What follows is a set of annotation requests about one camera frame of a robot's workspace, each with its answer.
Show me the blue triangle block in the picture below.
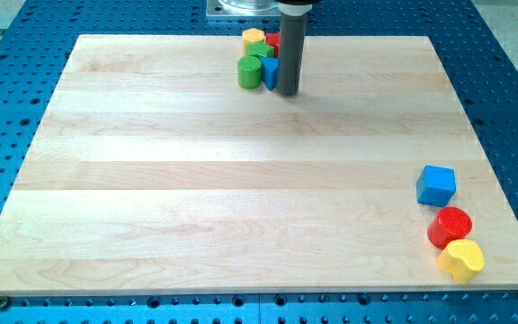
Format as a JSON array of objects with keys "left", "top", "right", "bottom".
[{"left": 260, "top": 58, "right": 279, "bottom": 91}]

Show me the blue cube block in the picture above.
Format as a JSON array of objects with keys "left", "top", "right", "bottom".
[{"left": 415, "top": 165, "right": 457, "bottom": 207}]

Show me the green cylinder block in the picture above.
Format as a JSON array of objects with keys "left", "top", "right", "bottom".
[{"left": 237, "top": 56, "right": 263, "bottom": 89}]

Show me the wooden board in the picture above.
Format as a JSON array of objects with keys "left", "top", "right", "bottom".
[{"left": 0, "top": 34, "right": 518, "bottom": 296}]

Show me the yellow hexagon block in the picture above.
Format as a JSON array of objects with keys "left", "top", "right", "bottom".
[{"left": 242, "top": 28, "right": 265, "bottom": 56}]

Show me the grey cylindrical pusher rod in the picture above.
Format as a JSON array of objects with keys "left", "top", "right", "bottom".
[{"left": 277, "top": 13, "right": 307, "bottom": 95}]

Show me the white black tool collar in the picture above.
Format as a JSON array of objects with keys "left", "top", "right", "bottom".
[{"left": 276, "top": 0, "right": 316, "bottom": 16}]

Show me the red cylinder block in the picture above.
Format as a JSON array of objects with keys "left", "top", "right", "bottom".
[{"left": 427, "top": 207, "right": 472, "bottom": 249}]

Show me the yellow heart block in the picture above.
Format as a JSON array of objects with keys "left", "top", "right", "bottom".
[{"left": 436, "top": 238, "right": 485, "bottom": 284}]

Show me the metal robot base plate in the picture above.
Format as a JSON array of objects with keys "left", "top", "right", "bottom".
[{"left": 205, "top": 0, "right": 280, "bottom": 18}]

